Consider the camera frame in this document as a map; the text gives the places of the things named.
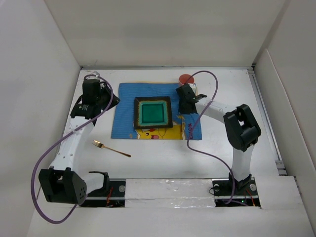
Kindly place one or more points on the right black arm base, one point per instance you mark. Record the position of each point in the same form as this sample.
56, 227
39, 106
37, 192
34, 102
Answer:
244, 194

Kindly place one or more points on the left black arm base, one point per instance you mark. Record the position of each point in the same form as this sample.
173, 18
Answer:
112, 197

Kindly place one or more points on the gold fork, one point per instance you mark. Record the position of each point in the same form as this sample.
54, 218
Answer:
102, 146

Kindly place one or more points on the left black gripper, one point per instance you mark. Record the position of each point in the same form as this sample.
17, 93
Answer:
115, 100

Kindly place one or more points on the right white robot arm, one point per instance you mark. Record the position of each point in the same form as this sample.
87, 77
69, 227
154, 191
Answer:
241, 127

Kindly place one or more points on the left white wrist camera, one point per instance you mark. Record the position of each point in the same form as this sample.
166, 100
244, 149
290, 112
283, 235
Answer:
95, 74

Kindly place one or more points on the blue yellow printed cloth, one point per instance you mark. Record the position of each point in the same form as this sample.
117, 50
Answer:
123, 128

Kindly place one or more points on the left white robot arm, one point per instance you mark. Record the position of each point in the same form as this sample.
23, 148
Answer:
61, 182

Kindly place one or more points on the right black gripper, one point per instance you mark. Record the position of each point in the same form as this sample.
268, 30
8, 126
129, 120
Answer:
182, 110

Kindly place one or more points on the pink plastic cup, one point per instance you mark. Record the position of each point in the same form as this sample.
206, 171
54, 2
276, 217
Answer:
186, 78

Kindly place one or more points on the green square plate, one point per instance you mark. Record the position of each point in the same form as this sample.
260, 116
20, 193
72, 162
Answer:
152, 112

